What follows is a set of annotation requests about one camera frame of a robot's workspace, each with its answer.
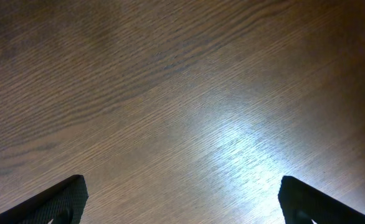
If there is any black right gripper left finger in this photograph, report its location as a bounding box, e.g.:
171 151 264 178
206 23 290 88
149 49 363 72
0 175 88 224

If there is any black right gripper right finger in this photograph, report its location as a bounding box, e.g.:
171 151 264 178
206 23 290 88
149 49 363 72
278 175 365 224

